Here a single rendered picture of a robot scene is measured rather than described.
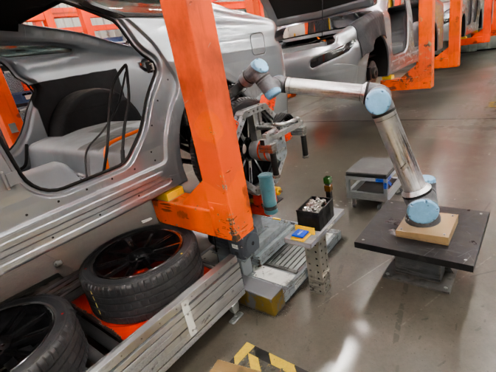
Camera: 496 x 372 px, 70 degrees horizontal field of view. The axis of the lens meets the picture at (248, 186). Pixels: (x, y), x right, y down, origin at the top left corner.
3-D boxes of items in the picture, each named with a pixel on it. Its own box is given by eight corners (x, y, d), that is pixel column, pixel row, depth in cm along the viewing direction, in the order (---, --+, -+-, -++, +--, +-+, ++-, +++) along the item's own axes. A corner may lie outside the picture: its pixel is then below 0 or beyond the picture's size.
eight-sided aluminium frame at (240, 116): (283, 173, 254) (271, 97, 234) (290, 173, 250) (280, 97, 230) (235, 205, 216) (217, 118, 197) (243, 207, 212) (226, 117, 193)
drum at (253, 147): (262, 156, 233) (258, 135, 228) (289, 157, 220) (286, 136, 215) (249, 163, 223) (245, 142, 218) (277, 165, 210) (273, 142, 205)
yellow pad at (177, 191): (170, 190, 231) (169, 184, 229) (184, 193, 223) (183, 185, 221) (154, 199, 222) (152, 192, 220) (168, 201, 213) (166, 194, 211)
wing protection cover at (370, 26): (365, 52, 490) (364, 12, 472) (387, 49, 472) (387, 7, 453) (345, 59, 441) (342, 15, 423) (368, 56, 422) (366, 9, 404)
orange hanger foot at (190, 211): (176, 210, 239) (163, 163, 227) (234, 223, 207) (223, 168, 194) (157, 222, 228) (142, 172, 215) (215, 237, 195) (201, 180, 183)
